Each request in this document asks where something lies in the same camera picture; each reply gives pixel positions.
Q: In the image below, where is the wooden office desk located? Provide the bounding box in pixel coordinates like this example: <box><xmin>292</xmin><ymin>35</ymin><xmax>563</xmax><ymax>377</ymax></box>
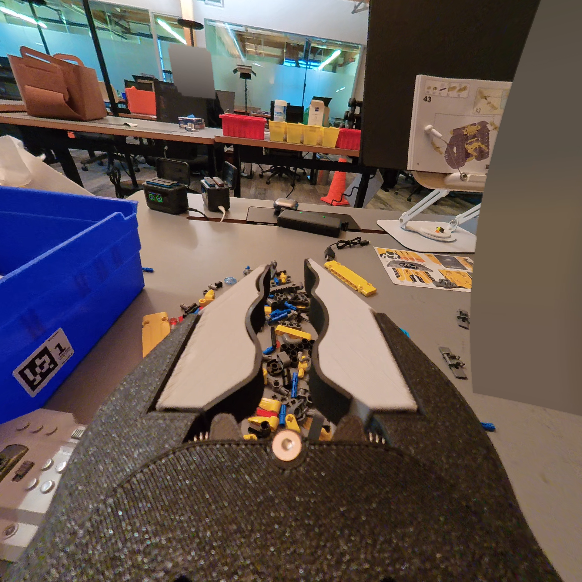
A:
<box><xmin>0</xmin><ymin>110</ymin><xmax>219</xmax><ymax>182</ymax></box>
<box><xmin>214</xmin><ymin>135</ymin><xmax>362</xmax><ymax>182</ymax></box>

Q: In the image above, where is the black floor lamp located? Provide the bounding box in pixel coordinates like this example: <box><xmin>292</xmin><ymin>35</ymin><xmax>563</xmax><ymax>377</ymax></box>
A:
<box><xmin>177</xmin><ymin>18</ymin><xmax>204</xmax><ymax>46</ymax></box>

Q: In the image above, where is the grey device with round buttons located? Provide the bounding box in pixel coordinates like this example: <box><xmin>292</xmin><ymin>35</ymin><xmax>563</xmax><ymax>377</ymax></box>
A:
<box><xmin>0</xmin><ymin>408</ymin><xmax>87</xmax><ymax>564</ymax></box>

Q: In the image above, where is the white plastic bag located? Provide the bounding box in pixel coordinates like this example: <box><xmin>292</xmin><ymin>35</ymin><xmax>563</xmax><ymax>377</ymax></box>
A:
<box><xmin>0</xmin><ymin>135</ymin><xmax>94</xmax><ymax>197</ymax></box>

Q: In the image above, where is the brown felt bag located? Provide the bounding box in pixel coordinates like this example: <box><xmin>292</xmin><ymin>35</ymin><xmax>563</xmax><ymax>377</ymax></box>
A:
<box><xmin>7</xmin><ymin>45</ymin><xmax>108</xmax><ymax>122</ymax></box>

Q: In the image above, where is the black charger with green lights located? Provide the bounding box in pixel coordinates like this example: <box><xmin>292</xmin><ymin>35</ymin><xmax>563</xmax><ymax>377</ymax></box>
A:
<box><xmin>142</xmin><ymin>158</ymin><xmax>190</xmax><ymax>215</ymax></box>

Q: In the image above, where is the white book stand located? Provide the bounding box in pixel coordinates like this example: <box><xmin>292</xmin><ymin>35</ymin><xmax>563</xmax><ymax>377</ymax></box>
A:
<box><xmin>376</xmin><ymin>172</ymin><xmax>489</xmax><ymax>254</ymax></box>

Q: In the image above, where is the black partition panel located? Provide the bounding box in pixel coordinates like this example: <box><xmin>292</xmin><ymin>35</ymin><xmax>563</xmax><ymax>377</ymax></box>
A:
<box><xmin>361</xmin><ymin>0</ymin><xmax>542</xmax><ymax>171</ymax></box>

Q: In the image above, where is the black light stand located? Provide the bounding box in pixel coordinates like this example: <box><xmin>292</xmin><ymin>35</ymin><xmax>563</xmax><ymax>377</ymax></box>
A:
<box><xmin>234</xmin><ymin>64</ymin><xmax>256</xmax><ymax>114</ymax></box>

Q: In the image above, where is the yellow black sticker sheet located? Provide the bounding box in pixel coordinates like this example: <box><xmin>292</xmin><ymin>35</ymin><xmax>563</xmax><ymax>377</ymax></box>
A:
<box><xmin>374</xmin><ymin>247</ymin><xmax>473</xmax><ymax>292</ymax></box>

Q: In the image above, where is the black usb cable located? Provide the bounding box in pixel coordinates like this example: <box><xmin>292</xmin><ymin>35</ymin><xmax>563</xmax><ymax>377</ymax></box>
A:
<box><xmin>324</xmin><ymin>238</ymin><xmax>370</xmax><ymax>263</ymax></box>

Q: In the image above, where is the orange traffic cone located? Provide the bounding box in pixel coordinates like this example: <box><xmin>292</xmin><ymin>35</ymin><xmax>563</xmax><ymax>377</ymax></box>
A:
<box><xmin>321</xmin><ymin>157</ymin><xmax>352</xmax><ymax>205</ymax></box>

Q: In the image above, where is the toy instruction booklet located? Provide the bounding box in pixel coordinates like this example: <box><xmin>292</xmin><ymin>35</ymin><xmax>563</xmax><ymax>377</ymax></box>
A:
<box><xmin>407</xmin><ymin>74</ymin><xmax>513</xmax><ymax>174</ymax></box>

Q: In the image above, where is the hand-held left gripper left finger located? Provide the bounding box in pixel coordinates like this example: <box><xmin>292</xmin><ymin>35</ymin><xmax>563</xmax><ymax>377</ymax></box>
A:
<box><xmin>155</xmin><ymin>261</ymin><xmax>279</xmax><ymax>416</ymax></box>

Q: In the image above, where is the blue plastic storage bin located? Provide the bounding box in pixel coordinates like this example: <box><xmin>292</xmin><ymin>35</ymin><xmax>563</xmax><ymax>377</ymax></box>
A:
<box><xmin>0</xmin><ymin>186</ymin><xmax>145</xmax><ymax>424</ymax></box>

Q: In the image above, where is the long yellow toy beam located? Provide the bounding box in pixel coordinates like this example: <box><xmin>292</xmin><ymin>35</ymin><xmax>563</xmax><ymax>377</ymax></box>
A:
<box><xmin>323</xmin><ymin>260</ymin><xmax>377</xmax><ymax>296</ymax></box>

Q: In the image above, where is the black battery charging dock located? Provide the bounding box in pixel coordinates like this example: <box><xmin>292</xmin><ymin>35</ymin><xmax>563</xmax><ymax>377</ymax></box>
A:
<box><xmin>200</xmin><ymin>161</ymin><xmax>238</xmax><ymax>212</ymax></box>

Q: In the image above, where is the black office chair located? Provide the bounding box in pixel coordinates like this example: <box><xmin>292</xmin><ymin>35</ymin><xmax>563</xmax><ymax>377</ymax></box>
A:
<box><xmin>259</xmin><ymin>157</ymin><xmax>310</xmax><ymax>185</ymax></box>

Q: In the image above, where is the yellow toy panel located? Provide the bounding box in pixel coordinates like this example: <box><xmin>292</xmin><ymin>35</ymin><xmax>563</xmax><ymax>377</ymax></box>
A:
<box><xmin>142</xmin><ymin>312</ymin><xmax>171</xmax><ymax>357</ymax></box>

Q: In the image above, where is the pile of toy building pieces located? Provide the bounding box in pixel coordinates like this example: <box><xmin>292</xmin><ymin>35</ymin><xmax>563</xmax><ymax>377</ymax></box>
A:
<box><xmin>175</xmin><ymin>261</ymin><xmax>335</xmax><ymax>444</ymax></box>

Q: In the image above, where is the black flat power bank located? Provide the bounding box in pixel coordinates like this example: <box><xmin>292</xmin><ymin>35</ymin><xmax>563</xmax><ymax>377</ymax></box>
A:
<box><xmin>277</xmin><ymin>209</ymin><xmax>348</xmax><ymax>238</ymax></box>

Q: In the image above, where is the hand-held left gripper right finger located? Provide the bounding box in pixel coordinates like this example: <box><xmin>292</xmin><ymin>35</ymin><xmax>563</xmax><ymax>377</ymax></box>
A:
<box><xmin>302</xmin><ymin>258</ymin><xmax>419</xmax><ymax>430</ymax></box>

